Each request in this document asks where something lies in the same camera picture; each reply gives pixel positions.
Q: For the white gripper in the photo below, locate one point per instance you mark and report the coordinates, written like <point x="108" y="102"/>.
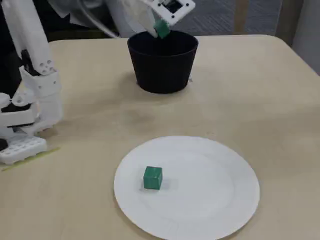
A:
<point x="147" y="23"/>

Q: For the green cube block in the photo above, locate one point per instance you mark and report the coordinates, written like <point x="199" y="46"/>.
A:
<point x="163" y="30"/>
<point x="153" y="178"/>

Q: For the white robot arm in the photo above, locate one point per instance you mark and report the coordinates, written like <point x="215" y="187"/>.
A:
<point x="27" y="37"/>

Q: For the black pot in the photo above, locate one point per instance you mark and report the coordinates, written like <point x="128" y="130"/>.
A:
<point x="162" y="70"/>

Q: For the white paper plate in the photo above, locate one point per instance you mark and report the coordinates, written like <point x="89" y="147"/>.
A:
<point x="200" y="200"/>

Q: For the grey partition panel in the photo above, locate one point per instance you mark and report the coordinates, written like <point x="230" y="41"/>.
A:
<point x="300" y="20"/>

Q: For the yellow-green tape strip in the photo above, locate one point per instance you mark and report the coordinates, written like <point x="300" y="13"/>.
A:
<point x="37" y="157"/>

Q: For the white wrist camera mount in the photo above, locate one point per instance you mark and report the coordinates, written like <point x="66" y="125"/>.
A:
<point x="175" y="10"/>

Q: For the wooden frame partition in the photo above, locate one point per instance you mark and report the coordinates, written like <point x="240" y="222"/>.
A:
<point x="241" y="15"/>

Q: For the white perforated base plate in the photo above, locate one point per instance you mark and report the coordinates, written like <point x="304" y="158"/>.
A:
<point x="22" y="147"/>

